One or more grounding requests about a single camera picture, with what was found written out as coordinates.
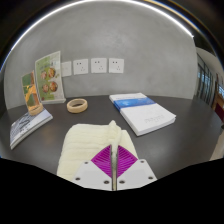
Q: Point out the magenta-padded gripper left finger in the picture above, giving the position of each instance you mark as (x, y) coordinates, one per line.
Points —
(100, 168)

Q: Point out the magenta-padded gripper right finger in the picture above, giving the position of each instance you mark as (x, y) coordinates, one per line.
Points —
(128, 168)

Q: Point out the cream yellow towel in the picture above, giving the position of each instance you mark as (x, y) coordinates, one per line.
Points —
(83, 146)

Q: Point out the plain white book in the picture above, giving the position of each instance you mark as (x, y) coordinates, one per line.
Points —
(150, 118)

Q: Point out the beige tape roll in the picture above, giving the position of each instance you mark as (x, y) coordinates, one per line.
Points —
(77, 108)

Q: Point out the white book with blue band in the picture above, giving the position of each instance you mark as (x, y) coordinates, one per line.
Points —
(133, 100)

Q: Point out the grey cover magazine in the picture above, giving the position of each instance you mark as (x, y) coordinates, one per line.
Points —
(26, 128)

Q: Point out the yellow sign on wooden base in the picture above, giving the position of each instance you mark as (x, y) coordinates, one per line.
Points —
(30, 91)

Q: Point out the green standing menu card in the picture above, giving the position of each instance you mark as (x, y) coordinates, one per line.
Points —
(50, 76)

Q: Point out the black-framed glass partition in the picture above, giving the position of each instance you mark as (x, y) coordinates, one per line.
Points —
(208, 83)

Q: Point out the curved white ceiling light strip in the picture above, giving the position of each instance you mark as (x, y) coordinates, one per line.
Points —
(33, 23)

